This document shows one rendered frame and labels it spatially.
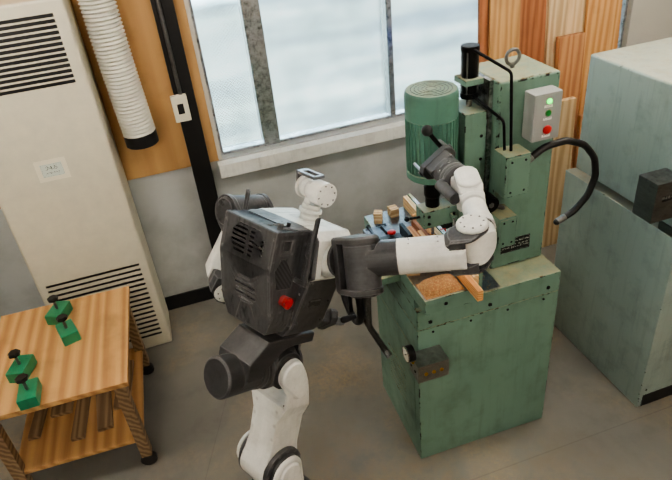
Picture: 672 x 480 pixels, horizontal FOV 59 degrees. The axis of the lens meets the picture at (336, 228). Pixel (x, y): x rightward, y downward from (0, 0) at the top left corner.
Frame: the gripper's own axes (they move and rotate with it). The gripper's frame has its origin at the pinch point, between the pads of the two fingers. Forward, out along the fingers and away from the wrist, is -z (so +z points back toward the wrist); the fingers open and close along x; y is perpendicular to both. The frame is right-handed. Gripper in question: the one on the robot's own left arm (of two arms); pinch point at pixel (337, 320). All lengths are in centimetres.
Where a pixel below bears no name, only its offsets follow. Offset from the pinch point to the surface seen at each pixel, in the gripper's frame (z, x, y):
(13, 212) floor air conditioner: 112, -95, 55
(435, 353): -32.3, 14.9, -10.7
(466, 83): -6, 70, 61
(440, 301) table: -19.4, 34.9, 1.1
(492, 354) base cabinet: -61, 13, -7
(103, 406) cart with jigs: 59, -106, -23
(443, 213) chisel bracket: -23, 35, 34
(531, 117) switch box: -26, 77, 52
